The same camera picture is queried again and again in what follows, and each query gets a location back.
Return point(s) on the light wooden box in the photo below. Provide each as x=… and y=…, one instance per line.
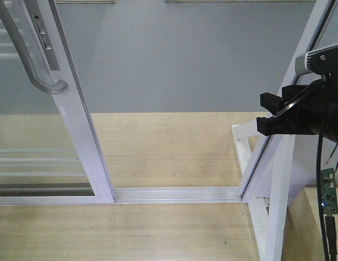
x=303, y=234

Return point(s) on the silver door pull handle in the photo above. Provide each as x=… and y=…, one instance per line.
x=24, y=55

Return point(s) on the white door frame post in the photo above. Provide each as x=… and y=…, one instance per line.
x=295, y=85

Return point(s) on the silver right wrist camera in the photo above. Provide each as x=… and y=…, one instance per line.
x=320, y=61

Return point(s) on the light wooden base board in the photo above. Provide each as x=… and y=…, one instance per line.
x=145, y=150

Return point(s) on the white sliding glass door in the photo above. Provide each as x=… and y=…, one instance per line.
x=49, y=150

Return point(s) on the aluminium door floor track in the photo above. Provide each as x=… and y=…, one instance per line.
x=185, y=195

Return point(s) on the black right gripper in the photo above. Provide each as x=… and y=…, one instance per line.
x=319, y=107

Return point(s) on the green circuit board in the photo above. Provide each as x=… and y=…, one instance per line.
x=328, y=190

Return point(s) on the white right support bracket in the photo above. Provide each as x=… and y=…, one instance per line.
x=265, y=163

